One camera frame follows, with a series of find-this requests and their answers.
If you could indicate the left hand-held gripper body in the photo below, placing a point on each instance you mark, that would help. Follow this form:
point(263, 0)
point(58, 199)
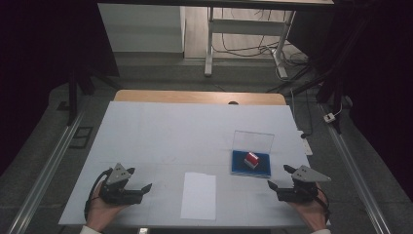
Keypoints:
point(114, 191)

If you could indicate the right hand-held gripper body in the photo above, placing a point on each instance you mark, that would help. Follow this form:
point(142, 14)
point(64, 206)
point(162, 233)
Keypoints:
point(302, 190)

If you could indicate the blue ink pad box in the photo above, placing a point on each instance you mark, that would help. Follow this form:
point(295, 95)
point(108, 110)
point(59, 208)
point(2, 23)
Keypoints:
point(250, 169)

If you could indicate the red stamp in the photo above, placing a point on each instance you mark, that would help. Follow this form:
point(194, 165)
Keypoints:
point(252, 159)

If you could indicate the person's left hand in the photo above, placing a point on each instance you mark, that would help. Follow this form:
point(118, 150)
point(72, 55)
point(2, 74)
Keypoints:
point(102, 211)

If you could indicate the person's right hand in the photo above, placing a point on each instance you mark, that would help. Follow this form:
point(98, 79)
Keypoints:
point(310, 213)

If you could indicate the white table cover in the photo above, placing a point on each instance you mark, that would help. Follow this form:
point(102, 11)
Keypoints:
point(168, 136)

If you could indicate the white paper sheet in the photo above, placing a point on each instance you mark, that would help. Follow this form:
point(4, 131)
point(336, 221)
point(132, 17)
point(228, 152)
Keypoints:
point(198, 198)

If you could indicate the black floor plate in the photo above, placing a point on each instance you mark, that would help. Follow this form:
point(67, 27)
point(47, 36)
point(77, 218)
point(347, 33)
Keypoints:
point(81, 137)

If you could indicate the small white socket box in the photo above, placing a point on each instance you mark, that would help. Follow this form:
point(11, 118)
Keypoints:
point(329, 117)

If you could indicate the dark table grommet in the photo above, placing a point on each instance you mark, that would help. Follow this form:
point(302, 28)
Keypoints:
point(233, 102)

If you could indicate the black metal stand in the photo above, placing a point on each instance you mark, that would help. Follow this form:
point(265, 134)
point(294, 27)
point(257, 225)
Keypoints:
point(328, 81)
point(72, 97)

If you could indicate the white cabinet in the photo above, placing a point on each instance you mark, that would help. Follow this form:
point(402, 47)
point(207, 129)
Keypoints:
point(142, 29)

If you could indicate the aluminium floor rail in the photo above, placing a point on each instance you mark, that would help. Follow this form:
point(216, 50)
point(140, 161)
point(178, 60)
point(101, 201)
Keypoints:
point(48, 169)
point(354, 169)

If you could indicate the white desk frame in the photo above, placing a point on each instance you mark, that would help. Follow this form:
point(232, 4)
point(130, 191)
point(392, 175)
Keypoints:
point(246, 26)

